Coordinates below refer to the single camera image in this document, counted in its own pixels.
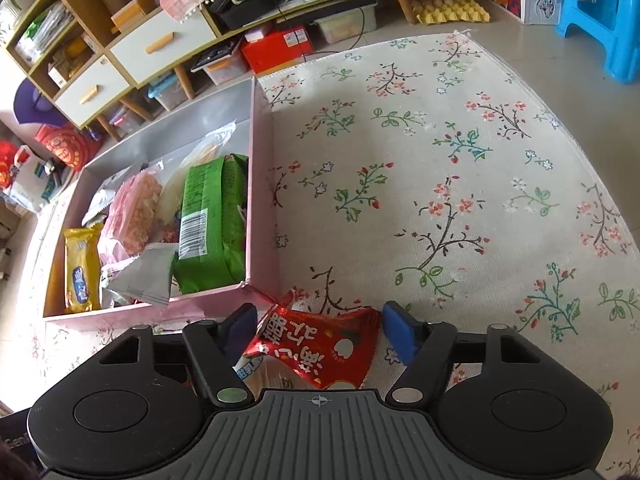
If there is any tall wooden cabinet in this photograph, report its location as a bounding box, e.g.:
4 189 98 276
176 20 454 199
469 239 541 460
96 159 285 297
2 0 221 143

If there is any pink storage box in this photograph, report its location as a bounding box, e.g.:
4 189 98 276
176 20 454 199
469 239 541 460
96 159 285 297
42 76 281 333

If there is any clear snack packet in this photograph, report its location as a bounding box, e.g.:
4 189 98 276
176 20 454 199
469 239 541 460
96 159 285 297
164 120 239 202

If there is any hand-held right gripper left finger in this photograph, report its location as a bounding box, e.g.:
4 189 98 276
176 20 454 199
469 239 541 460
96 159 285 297
97 302 259 408

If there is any colourful printed box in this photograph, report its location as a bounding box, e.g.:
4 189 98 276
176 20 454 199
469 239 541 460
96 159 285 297
486 0 567 26

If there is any white drawer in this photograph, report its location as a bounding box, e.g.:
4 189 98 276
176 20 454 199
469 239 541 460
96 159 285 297
52 61 134 129
109 6 219 87

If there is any low wooden cabinet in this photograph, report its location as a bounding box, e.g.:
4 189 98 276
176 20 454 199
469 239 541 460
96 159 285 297
197 0 574 44

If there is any white blue snack packet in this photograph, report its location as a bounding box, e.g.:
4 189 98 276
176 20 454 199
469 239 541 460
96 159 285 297
234 351 267 382

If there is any yellow egg tray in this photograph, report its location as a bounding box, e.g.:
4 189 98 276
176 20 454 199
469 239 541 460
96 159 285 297
409 0 492 27

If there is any blue plastic stool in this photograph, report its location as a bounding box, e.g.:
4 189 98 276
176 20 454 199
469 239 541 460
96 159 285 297
554 0 640 87

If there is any green snack packet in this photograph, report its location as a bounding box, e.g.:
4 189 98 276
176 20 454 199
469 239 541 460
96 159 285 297
171 153 250 295

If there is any pale cookie tube packet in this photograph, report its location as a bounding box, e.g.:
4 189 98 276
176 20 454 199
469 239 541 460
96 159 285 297
81 187 177 307

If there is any yellow cardboard box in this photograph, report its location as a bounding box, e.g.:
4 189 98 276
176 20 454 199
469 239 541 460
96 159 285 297
110 0 158 34

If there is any pink snack packet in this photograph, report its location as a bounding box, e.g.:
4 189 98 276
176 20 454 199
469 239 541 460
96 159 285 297
97 169 164 267

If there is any black printed box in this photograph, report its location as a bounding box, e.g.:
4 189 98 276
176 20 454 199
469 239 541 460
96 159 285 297
0 406 44 480

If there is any yellow snack packet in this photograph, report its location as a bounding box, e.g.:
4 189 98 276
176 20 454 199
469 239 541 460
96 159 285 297
62 224 104 314

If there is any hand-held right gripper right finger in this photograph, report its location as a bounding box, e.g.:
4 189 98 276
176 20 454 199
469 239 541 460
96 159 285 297
381 300 545 405

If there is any white shopping bag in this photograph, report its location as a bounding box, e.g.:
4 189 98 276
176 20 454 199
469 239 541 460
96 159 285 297
4 144 62 214

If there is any clear plastic storage bin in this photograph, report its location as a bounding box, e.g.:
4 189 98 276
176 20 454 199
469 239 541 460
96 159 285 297
106 104 147 137
191 40 249 87
147 76 189 112
314 4 379 47

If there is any red snack packet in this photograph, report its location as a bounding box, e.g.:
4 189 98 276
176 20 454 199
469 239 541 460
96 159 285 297
240 289 382 391

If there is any red shoe box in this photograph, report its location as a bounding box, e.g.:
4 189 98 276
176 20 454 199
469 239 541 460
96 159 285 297
239 24 317 74

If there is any red gift bag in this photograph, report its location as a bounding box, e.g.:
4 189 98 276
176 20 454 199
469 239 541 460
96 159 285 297
0 141 24 189

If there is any red cylindrical gift box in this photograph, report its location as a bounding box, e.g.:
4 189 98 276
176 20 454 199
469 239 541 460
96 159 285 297
34 124 104 174

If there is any purple umbrella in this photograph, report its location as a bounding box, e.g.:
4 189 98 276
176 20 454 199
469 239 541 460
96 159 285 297
13 79 67 126

